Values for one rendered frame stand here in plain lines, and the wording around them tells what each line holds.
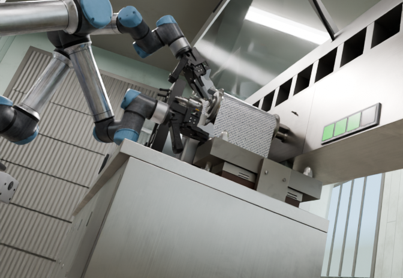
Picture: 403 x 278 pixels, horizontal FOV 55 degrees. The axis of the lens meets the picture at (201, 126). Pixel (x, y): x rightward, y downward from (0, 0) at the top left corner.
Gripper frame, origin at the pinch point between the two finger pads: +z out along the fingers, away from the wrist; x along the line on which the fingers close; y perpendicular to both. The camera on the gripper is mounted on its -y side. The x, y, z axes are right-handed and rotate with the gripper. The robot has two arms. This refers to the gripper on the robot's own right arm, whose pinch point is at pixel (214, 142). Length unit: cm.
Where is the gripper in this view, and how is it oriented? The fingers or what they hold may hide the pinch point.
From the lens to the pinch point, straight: 139.4
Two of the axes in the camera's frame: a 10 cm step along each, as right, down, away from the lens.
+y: 2.8, -8.8, 3.8
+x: -3.5, 2.7, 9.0
